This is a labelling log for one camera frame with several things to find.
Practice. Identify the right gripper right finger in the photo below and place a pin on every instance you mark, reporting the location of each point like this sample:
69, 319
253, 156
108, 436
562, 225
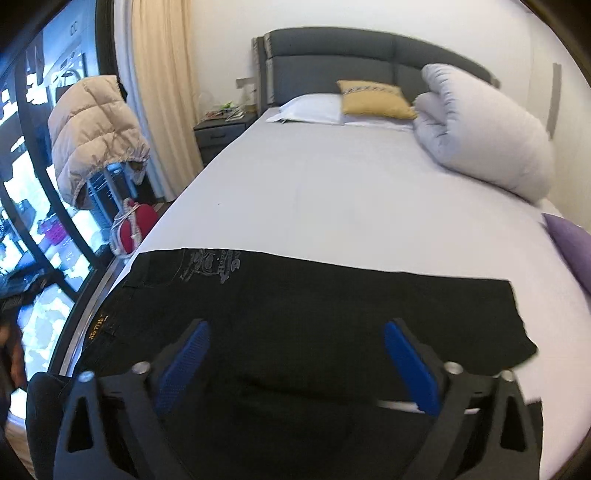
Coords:
483, 428

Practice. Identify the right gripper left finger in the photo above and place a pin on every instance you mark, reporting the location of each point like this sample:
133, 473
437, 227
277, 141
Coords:
112, 429

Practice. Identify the black pants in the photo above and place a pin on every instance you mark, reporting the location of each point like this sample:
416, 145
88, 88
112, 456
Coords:
297, 382

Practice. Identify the red and white stool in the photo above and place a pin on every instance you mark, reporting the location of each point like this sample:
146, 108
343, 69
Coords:
130, 227

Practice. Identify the purple cushion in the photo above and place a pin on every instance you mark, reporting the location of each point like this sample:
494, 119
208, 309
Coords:
573, 242

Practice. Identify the clothes drying rack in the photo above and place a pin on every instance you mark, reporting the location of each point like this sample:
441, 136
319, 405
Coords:
104, 201

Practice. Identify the white bed mattress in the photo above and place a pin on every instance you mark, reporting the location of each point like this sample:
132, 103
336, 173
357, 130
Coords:
372, 199

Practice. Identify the rolled white duvet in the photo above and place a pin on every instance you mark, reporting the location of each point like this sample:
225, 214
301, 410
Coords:
470, 127

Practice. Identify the beige puffer jacket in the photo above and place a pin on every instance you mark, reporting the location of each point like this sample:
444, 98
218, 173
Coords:
91, 127

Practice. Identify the dark grey nightstand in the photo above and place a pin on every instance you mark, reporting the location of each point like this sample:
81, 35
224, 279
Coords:
219, 129

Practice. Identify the yellow cushion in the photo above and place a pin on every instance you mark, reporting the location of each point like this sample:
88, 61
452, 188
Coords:
365, 98

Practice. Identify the white pillow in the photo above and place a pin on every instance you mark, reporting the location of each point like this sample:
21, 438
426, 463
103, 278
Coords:
326, 109

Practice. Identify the beige curtain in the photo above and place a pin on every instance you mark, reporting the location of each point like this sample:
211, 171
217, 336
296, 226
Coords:
163, 50

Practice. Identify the dark grey headboard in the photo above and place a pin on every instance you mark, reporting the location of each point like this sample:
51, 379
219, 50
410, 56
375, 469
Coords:
291, 62

